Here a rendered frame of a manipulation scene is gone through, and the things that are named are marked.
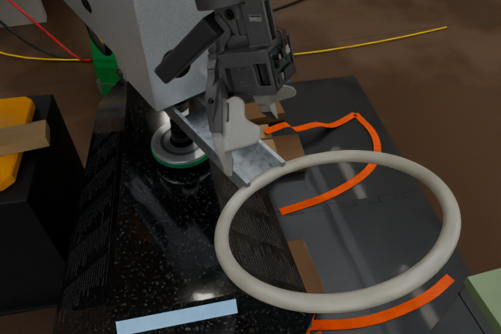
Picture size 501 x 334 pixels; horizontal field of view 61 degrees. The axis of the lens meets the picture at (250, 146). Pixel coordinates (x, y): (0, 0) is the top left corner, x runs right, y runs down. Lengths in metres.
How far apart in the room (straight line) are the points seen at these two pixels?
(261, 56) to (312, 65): 2.92
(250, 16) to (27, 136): 1.37
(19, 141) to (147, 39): 0.81
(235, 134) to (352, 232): 1.87
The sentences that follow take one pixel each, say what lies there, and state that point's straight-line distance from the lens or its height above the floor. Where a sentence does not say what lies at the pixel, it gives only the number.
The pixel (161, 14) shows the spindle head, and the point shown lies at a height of 1.41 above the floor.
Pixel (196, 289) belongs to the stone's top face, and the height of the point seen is 0.83.
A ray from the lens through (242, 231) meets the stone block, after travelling 1.36.
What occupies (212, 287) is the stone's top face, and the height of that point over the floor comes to 0.83.
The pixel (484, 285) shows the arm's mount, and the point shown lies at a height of 0.88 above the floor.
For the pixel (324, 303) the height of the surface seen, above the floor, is 1.26.
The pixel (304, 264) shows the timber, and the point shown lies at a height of 0.14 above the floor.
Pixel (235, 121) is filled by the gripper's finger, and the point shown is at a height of 1.58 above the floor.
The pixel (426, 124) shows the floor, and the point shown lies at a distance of 3.05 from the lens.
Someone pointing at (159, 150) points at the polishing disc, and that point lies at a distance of 1.45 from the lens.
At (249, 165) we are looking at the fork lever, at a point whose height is 1.08.
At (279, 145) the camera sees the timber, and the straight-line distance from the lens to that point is 2.55.
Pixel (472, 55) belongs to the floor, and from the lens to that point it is 3.89.
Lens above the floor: 1.91
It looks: 46 degrees down
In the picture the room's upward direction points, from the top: straight up
